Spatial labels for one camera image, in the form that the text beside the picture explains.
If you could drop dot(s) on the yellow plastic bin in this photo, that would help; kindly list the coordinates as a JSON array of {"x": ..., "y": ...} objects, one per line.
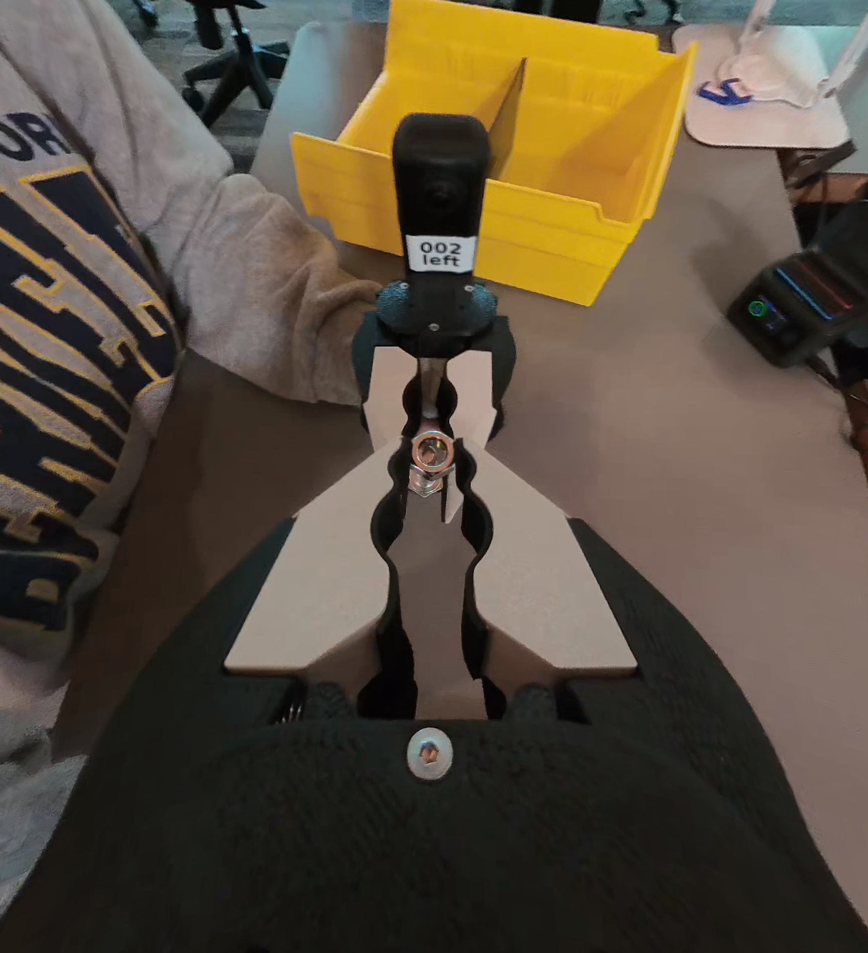
[{"x": 568, "y": 246}]

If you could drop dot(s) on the black office chair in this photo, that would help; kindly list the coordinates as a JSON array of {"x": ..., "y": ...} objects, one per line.
[{"x": 244, "y": 67}]

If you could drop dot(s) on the black charger box with display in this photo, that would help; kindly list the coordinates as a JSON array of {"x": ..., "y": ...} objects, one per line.
[{"x": 769, "y": 327}]

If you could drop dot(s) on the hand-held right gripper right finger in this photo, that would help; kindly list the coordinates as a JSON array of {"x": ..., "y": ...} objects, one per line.
[{"x": 546, "y": 595}]

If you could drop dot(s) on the person's left forearm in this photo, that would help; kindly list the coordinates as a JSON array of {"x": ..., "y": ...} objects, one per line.
[{"x": 277, "y": 298}]

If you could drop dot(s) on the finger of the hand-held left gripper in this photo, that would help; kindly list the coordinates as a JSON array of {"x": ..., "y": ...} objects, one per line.
[
  {"x": 475, "y": 394},
  {"x": 388, "y": 394}
]

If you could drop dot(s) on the silver hex nut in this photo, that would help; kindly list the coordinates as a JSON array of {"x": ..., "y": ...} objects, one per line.
[{"x": 447, "y": 453}]

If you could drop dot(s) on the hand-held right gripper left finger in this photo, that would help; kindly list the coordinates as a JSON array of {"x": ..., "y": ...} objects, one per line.
[{"x": 307, "y": 595}]

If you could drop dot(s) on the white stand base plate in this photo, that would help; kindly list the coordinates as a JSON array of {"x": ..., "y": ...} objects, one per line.
[{"x": 776, "y": 126}]

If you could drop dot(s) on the silver flange bolt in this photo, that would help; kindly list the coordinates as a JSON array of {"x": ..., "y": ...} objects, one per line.
[{"x": 424, "y": 484}]

